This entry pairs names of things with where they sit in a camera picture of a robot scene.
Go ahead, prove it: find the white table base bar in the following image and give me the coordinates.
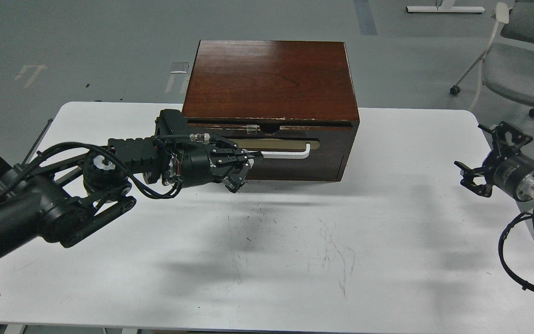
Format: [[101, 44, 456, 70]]
[[405, 0, 486, 13]]

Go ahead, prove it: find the dark wooden cabinet box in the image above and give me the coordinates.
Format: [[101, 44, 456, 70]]
[[181, 40, 361, 182]]

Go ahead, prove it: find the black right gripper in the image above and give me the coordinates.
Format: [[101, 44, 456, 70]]
[[454, 121, 534, 202]]

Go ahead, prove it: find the grey office chair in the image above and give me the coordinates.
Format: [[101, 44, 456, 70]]
[[458, 0, 534, 118]]

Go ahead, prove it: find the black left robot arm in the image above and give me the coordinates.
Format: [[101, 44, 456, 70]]
[[0, 133, 265, 258]]

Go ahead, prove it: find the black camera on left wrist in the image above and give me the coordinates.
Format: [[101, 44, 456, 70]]
[[154, 109, 191, 145]]

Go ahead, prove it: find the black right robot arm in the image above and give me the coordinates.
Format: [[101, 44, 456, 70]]
[[454, 122, 534, 293]]

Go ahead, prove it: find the wooden drawer with white handle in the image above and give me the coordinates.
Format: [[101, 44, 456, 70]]
[[188, 120, 357, 181]]

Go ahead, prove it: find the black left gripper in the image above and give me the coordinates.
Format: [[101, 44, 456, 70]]
[[170, 134, 264, 193]]

